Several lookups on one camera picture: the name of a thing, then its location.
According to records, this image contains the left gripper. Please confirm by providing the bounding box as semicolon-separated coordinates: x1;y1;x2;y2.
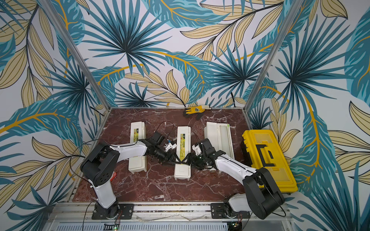
152;147;182;167

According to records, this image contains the white wrap dispenser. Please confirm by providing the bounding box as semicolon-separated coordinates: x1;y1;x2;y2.
174;126;191;181
128;121;147;174
204;122;235;159

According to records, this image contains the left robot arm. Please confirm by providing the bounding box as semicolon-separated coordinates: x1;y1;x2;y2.
80;139;182;209

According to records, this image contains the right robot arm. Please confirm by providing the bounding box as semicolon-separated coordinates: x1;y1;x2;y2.
183;151;285;219

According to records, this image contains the yellow black work glove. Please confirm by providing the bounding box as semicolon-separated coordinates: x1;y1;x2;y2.
183;105;212;120

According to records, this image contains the yellow black toolbox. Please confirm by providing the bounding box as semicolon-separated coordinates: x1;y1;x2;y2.
240;130;298;193

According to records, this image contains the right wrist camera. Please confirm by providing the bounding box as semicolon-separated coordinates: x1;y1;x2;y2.
192;139;216;156

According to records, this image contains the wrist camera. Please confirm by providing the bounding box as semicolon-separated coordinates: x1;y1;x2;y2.
192;139;216;156
151;131;177;153

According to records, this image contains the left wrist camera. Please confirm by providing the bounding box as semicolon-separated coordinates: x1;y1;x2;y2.
151;131;177;153

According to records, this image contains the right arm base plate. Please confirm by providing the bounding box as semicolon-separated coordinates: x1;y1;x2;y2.
210;202;251;219

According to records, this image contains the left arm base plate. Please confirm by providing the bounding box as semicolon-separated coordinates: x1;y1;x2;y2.
92;203;134;220

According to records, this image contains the aluminium front rail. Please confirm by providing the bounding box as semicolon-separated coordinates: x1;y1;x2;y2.
51;201;293;221

